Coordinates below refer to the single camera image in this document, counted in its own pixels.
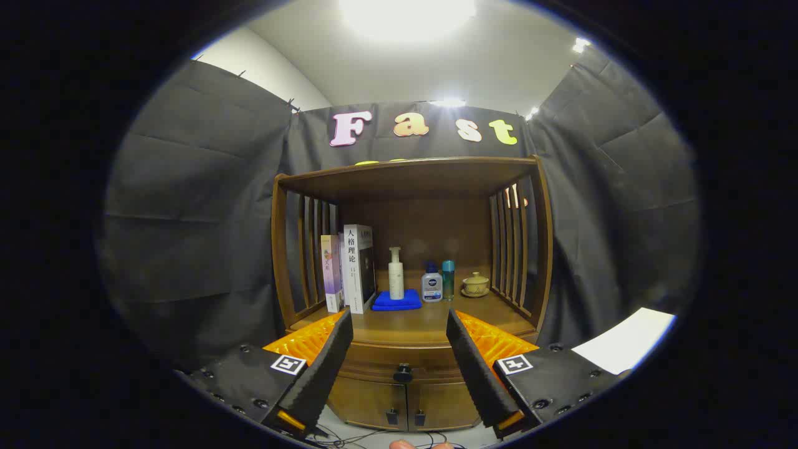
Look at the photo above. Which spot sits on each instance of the white flat panel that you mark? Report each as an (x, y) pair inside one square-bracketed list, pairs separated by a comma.
[(623, 343)]

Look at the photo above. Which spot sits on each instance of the purple book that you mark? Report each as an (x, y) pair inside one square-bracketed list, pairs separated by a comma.
[(330, 274)]

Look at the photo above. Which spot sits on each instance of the yellow lidded teacup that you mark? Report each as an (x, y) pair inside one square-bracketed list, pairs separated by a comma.
[(475, 285)]

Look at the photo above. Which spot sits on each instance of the white blue-cap pump bottle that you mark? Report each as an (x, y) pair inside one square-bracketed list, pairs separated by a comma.
[(431, 290)]

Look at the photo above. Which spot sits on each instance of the brown wooden cabinet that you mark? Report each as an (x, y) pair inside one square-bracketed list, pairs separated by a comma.
[(411, 181)]

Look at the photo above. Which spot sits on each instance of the teal bottle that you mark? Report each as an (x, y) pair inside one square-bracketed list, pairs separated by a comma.
[(448, 280)]

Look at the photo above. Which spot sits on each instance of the wooden countertop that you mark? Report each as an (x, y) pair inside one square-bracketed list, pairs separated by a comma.
[(424, 321)]

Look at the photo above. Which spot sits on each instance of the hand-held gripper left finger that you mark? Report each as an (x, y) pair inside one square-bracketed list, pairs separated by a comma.
[(324, 368)]

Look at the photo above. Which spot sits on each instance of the brown wooden drawer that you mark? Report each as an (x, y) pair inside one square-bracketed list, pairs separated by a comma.
[(374, 365)]

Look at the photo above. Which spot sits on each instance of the black drawer knob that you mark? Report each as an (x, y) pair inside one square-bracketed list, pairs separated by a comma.
[(403, 373)]

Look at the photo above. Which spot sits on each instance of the thick white book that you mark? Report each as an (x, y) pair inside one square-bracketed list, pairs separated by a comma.
[(353, 268)]

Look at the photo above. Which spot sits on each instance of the blue folded cloth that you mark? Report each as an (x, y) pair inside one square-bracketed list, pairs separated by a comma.
[(399, 304)]

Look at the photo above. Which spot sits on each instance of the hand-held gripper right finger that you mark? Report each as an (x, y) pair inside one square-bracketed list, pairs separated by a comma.
[(477, 368)]

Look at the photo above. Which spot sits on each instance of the wooden cabinet door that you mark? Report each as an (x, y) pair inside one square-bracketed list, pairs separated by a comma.
[(446, 405), (361, 402)]

